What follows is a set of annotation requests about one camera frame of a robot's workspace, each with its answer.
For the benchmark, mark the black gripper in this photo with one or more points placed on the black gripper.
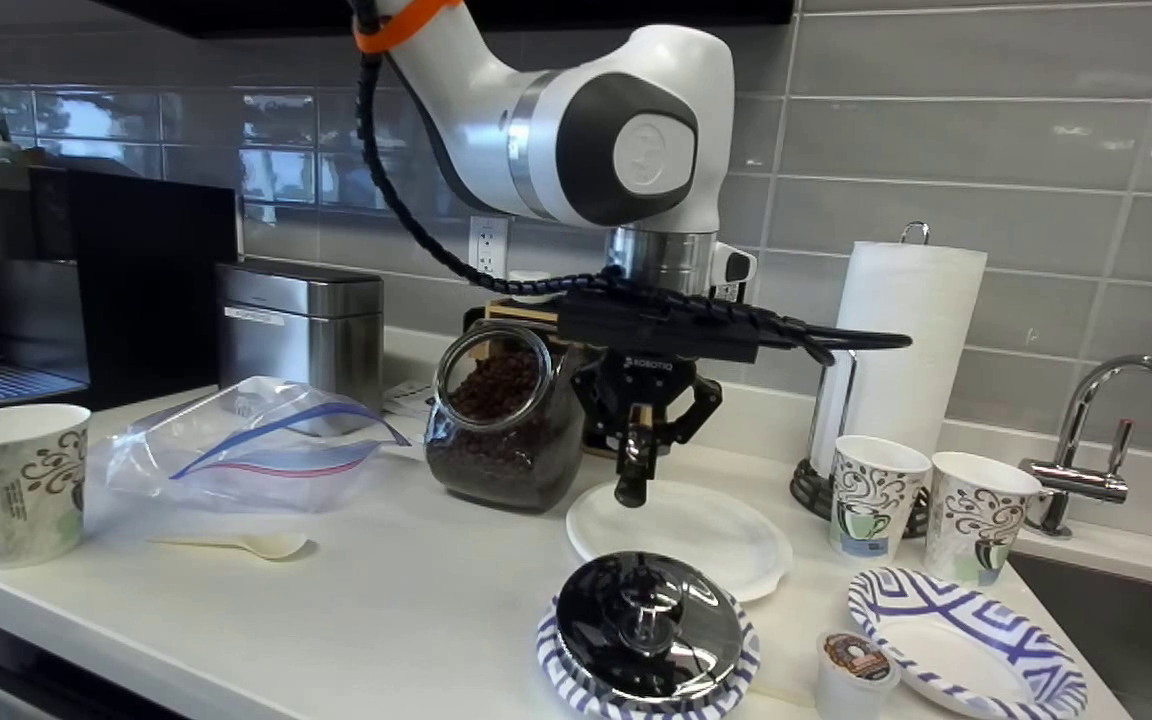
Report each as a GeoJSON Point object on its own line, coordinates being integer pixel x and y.
{"type": "Point", "coordinates": [679, 397]}

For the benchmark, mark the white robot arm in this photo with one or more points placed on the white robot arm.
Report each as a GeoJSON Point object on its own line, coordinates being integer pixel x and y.
{"type": "Point", "coordinates": [629, 141]}

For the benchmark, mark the chrome sink faucet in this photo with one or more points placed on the chrome sink faucet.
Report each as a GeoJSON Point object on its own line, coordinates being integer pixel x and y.
{"type": "Point", "coordinates": [1061, 473]}

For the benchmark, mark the stainless steel canister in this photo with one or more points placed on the stainless steel canister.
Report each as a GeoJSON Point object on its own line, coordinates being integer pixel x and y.
{"type": "Point", "coordinates": [313, 327]}

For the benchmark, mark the patterned paper cup right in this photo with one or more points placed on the patterned paper cup right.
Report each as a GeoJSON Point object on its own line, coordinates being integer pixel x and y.
{"type": "Point", "coordinates": [978, 509]}

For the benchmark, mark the patterned paper cup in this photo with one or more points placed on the patterned paper cup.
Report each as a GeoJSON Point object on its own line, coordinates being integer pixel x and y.
{"type": "Point", "coordinates": [872, 495]}
{"type": "Point", "coordinates": [978, 509]}
{"type": "Point", "coordinates": [42, 483]}

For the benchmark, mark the white wall outlet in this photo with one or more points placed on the white wall outlet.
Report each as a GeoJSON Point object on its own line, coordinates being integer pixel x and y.
{"type": "Point", "coordinates": [488, 244]}

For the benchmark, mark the white plastic spoon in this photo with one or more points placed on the white plastic spoon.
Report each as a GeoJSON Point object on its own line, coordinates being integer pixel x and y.
{"type": "Point", "coordinates": [268, 551]}

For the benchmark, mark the paper towel roll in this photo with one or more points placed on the paper towel roll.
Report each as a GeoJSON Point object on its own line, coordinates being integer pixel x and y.
{"type": "Point", "coordinates": [952, 301]}

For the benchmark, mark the white paper plate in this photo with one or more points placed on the white paper plate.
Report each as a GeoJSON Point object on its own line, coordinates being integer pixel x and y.
{"type": "Point", "coordinates": [722, 539]}

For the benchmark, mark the glass jug with coffee beans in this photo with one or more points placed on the glass jug with coffee beans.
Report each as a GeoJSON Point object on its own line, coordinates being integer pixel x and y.
{"type": "Point", "coordinates": [505, 426]}

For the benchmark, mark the patterned paper cup middle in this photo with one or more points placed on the patterned paper cup middle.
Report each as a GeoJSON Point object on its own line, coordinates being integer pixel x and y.
{"type": "Point", "coordinates": [872, 495]}

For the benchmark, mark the clear zip plastic bag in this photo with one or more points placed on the clear zip plastic bag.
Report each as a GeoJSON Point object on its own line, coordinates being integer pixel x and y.
{"type": "Point", "coordinates": [249, 447]}

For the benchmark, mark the small cup of coffee beans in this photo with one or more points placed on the small cup of coffee beans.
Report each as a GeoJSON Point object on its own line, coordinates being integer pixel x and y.
{"type": "Point", "coordinates": [854, 678]}

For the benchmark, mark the blue striped paper bowl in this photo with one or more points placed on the blue striped paper bowl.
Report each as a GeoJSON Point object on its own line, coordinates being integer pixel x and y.
{"type": "Point", "coordinates": [588, 692]}

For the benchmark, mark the patterned paper cup left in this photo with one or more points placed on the patterned paper cup left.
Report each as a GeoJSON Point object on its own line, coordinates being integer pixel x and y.
{"type": "Point", "coordinates": [42, 483]}

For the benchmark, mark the blue patterned paper plate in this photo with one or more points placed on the blue patterned paper plate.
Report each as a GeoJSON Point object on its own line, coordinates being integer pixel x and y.
{"type": "Point", "coordinates": [964, 650]}

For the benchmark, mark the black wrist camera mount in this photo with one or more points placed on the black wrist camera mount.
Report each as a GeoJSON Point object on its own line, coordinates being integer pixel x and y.
{"type": "Point", "coordinates": [708, 322]}

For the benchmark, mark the black coffee machine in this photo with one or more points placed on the black coffee machine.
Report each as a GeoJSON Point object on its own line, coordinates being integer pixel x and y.
{"type": "Point", "coordinates": [109, 284]}

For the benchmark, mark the metal paper towel holder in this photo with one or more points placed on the metal paper towel holder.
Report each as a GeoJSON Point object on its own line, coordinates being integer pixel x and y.
{"type": "Point", "coordinates": [877, 394]}

